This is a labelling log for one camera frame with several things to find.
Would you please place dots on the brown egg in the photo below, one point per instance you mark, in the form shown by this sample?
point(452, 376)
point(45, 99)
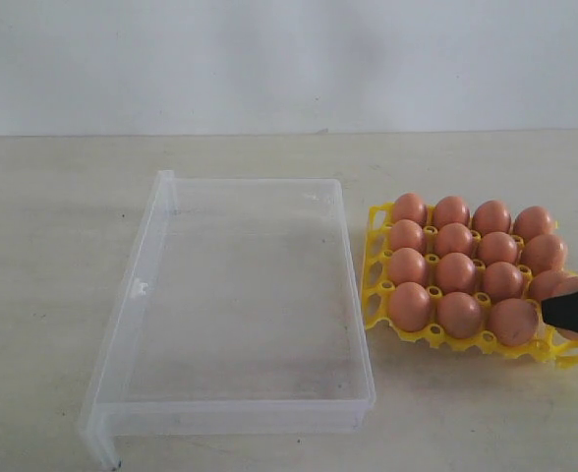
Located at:
point(459, 314)
point(497, 247)
point(410, 206)
point(410, 306)
point(406, 233)
point(514, 322)
point(454, 237)
point(407, 265)
point(567, 286)
point(450, 209)
point(502, 280)
point(543, 284)
point(533, 221)
point(491, 216)
point(544, 252)
point(455, 272)

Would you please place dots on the yellow plastic egg tray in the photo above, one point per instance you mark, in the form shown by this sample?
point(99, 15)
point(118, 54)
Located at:
point(546, 345)

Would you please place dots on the clear plastic container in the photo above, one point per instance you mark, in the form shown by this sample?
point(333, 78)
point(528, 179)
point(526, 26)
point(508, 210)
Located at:
point(238, 313)

